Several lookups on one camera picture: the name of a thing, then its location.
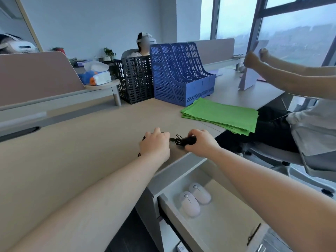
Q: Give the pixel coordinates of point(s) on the small green potted plant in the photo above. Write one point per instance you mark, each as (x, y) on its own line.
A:
(108, 53)

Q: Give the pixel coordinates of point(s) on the small white box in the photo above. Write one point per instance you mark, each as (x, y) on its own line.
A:
(181, 247)

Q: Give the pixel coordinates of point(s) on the person's left hand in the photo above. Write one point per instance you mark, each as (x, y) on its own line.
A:
(154, 145)

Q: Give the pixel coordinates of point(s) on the white computer mouse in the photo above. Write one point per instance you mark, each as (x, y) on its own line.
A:
(200, 193)
(189, 204)

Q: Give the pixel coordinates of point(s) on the black computer mouse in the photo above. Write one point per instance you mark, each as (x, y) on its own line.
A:
(189, 140)

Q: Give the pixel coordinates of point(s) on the person's right thumb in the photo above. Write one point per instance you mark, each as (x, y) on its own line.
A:
(189, 149)

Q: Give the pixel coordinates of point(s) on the person's right hand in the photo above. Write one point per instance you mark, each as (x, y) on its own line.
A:
(203, 145)

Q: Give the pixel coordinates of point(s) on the blue tissue box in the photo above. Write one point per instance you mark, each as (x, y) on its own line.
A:
(95, 76)

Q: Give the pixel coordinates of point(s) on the person's left thumb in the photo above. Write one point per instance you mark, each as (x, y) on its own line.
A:
(167, 141)

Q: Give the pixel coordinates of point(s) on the open beige desk drawer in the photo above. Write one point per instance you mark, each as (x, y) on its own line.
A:
(217, 215)

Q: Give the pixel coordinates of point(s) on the stack of green folders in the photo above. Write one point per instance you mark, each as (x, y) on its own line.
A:
(223, 116)

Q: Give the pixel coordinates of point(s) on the grey office chair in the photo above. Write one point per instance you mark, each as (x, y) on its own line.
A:
(278, 156)

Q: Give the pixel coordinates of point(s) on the beige desk riser shelf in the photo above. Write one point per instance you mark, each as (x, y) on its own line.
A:
(107, 87)

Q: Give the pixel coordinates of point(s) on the black plastic file rack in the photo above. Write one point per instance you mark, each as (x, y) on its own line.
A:
(135, 81)

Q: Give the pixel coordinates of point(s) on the blue plastic file rack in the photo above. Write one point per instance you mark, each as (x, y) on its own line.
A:
(178, 83)

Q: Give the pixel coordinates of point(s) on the pink desk partition panel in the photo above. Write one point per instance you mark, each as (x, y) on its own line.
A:
(36, 78)

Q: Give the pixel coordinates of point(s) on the person's right forearm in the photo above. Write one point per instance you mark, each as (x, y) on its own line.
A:
(273, 199)

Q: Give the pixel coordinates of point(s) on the person's left forearm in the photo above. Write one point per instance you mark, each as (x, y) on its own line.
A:
(86, 204)

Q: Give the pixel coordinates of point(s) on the dark window frame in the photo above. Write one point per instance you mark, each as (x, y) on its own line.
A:
(258, 20)

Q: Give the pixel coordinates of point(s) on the white headset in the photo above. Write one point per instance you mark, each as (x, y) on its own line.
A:
(147, 38)

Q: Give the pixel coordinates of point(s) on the white paper sheet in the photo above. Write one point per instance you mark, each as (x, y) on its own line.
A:
(248, 77)

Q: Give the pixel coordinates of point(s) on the grey desk partition panel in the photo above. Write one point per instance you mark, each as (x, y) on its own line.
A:
(215, 51)

